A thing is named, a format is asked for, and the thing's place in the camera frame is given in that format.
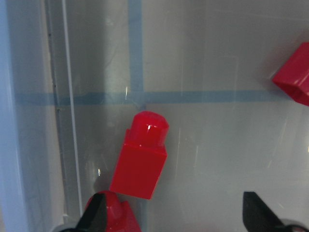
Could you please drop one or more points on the clear plastic storage box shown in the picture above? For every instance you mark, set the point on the clear plastic storage box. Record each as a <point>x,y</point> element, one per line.
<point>73,73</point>

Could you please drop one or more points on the red block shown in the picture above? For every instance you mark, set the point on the red block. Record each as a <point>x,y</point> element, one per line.
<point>120,217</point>
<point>142,156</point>
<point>293,77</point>

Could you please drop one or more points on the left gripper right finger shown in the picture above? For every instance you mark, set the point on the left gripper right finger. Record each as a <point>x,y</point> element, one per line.
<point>258,217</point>

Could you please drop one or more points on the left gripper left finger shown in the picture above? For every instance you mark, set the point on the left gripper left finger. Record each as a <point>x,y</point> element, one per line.
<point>94,218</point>

